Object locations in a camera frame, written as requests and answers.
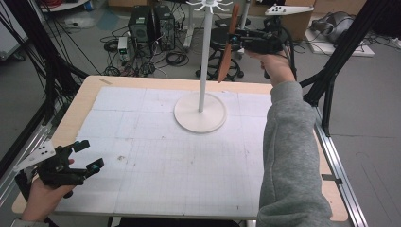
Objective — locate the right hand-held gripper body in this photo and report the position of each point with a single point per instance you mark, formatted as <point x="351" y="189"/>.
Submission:
<point x="265" y="44"/>

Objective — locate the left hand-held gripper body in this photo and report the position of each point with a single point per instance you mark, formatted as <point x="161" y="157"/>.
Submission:
<point x="53" y="171"/>

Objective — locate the wooden rice spatula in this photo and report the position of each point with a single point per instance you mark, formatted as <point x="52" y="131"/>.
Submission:
<point x="224" y="64"/>

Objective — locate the white hook rack stand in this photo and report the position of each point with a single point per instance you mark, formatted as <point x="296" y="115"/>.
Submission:
<point x="205" y="63"/>

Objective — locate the person's right hand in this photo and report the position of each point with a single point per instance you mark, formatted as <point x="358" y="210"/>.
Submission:
<point x="277" y="67"/>

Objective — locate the person's left hand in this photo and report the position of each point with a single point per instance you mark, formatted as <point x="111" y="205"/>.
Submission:
<point x="41" y="198"/>

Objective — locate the black flat case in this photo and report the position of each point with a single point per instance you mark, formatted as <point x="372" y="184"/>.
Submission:
<point x="222" y="22"/>

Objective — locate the black round stool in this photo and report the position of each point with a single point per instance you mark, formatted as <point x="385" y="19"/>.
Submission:
<point x="235" y="67"/>

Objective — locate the brown cardboard box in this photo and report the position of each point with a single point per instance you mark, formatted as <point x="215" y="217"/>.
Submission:
<point x="299" y="26"/>

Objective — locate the white table leg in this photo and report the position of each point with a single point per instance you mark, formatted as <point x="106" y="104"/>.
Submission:
<point x="189" y="28"/>

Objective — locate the white grid paper mat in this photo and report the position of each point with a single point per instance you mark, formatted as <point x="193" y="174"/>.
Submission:
<point x="157" y="176"/>

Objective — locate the beige tape piece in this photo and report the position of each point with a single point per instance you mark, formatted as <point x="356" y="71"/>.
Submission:
<point x="106" y="81"/>

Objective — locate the black computer tower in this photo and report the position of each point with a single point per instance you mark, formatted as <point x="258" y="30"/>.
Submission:
<point x="140" y="28"/>
<point x="165" y="26"/>

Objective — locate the grey bag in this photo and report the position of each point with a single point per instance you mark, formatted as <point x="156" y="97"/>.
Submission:
<point x="337" y="26"/>

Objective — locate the white flat board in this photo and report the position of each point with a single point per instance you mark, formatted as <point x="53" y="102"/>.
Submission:
<point x="359" y="50"/>

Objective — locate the silver power supply box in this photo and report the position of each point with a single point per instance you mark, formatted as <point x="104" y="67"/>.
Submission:
<point x="123" y="47"/>

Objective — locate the white power strip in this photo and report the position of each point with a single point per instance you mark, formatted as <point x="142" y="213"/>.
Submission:
<point x="78" y="22"/>

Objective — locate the white round table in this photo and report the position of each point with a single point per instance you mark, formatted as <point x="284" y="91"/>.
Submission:
<point x="63" y="5"/>

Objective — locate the black tape piece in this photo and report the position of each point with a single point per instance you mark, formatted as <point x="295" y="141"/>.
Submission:
<point x="331" y="179"/>

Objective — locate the aluminium rail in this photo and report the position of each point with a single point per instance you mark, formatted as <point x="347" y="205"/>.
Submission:
<point x="339" y="164"/>
<point x="15" y="157"/>

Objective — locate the black metal frame post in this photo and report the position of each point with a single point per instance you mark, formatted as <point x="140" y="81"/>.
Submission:
<point x="343" y="50"/>
<point x="47" y="63"/>

